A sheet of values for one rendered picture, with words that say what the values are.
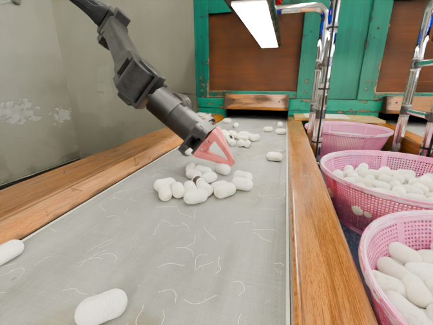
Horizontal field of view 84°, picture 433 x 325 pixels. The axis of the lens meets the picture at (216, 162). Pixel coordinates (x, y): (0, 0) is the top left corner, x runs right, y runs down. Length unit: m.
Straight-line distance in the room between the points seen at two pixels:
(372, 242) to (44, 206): 0.40
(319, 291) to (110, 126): 2.57
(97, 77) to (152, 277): 2.53
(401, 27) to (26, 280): 1.32
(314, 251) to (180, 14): 2.13
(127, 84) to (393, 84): 1.08
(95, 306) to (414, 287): 0.27
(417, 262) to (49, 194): 0.46
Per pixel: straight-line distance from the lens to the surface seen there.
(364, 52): 1.25
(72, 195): 0.43
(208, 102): 1.27
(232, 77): 1.25
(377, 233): 0.33
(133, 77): 0.51
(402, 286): 0.30
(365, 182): 0.52
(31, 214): 0.39
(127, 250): 0.30
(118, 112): 2.59
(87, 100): 2.83
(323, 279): 0.23
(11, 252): 0.34
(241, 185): 0.41
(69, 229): 0.36
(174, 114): 0.47
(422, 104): 1.28
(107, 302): 0.22
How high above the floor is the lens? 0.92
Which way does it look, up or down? 18 degrees down
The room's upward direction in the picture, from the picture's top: straight up
